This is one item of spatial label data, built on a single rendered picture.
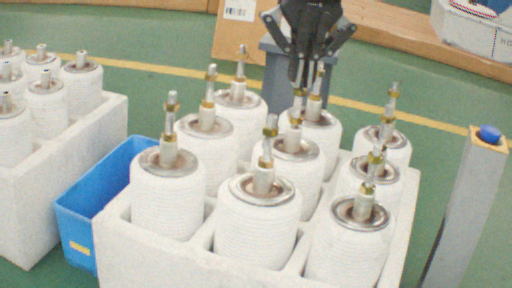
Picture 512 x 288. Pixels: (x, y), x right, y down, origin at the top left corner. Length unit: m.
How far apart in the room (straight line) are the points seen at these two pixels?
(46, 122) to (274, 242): 0.45
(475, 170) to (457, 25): 1.85
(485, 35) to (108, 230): 2.21
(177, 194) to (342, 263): 0.20
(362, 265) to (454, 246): 0.26
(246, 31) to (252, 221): 1.29
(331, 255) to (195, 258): 0.15
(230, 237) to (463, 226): 0.37
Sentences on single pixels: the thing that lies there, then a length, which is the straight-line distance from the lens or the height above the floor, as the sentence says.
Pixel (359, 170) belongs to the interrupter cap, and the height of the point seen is 0.25.
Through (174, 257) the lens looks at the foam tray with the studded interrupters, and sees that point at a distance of 0.66.
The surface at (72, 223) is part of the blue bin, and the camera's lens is 0.84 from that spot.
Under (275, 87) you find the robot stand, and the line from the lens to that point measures 1.07.
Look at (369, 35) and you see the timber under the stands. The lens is 2.50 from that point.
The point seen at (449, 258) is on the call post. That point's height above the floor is 0.11.
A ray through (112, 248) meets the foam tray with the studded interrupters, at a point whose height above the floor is 0.15.
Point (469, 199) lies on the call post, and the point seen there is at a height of 0.22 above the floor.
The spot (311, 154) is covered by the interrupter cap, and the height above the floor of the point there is 0.25.
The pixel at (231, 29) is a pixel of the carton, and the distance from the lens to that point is 1.88.
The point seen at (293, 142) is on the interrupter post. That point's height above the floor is 0.26.
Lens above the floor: 0.58
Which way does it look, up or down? 25 degrees down
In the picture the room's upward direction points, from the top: 8 degrees clockwise
